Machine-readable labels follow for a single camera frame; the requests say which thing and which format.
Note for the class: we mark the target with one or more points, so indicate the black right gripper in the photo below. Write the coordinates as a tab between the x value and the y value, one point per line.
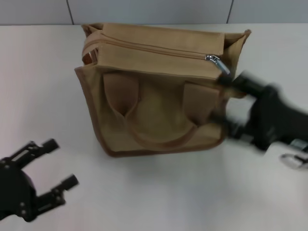
276	115

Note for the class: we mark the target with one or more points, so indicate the khaki fabric food bag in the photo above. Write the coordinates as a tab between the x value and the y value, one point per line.
156	108

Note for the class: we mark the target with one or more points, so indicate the silver metal zipper pull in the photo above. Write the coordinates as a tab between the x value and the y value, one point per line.
219	63

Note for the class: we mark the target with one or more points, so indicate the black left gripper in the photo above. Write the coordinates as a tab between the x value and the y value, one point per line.
16	192

